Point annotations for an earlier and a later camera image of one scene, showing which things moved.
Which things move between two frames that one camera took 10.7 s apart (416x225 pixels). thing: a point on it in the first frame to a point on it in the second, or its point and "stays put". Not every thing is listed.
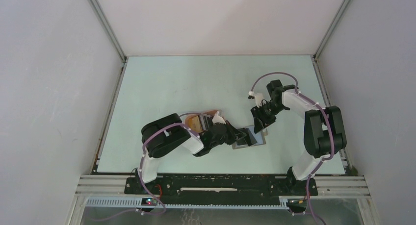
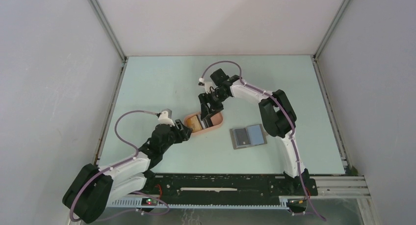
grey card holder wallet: x=250 y=139 stays put
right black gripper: x=257 y=113 to x=204 y=98
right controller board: x=297 y=203 stays put
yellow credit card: x=194 y=124 stays put
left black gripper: x=232 y=137 to x=181 y=136
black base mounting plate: x=219 y=189 stays put
